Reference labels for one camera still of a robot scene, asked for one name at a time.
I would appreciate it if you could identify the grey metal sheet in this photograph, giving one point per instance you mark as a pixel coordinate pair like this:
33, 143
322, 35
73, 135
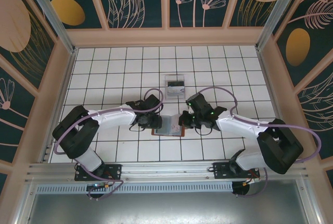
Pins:
169, 208

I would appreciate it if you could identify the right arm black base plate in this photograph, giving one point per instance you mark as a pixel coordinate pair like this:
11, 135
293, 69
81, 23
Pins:
221, 172

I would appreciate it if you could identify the pink blue patterned card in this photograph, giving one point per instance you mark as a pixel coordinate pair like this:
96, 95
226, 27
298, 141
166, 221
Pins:
173, 130

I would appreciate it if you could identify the brown leather card holder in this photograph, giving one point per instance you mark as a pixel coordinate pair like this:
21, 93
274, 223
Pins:
161, 128

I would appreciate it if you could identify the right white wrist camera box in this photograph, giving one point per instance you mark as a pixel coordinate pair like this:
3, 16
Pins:
190, 111

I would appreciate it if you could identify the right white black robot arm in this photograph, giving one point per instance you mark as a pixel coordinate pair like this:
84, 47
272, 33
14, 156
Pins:
242, 128

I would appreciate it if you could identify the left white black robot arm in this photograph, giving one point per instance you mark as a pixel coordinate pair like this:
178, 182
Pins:
109, 120

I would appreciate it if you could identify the silver VIP credit card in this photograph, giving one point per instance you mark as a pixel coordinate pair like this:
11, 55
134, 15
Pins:
175, 91

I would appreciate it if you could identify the small circuit board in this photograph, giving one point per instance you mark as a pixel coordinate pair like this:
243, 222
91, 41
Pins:
97, 186

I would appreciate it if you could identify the yellow plug connector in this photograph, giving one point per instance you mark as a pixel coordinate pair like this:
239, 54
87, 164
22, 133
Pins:
246, 183

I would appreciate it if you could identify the clear acrylic card stand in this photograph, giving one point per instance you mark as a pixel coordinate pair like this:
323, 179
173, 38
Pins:
174, 77

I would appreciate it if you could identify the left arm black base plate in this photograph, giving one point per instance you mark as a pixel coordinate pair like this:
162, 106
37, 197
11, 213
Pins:
114, 172

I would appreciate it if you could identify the aluminium frame post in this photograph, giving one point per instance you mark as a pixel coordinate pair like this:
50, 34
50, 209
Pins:
52, 13
282, 13

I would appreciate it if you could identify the black credit card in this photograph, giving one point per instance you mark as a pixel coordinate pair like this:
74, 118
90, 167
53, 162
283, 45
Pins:
175, 82

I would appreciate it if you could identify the aluminium mounting rail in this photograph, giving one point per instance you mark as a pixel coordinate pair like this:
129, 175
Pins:
169, 168

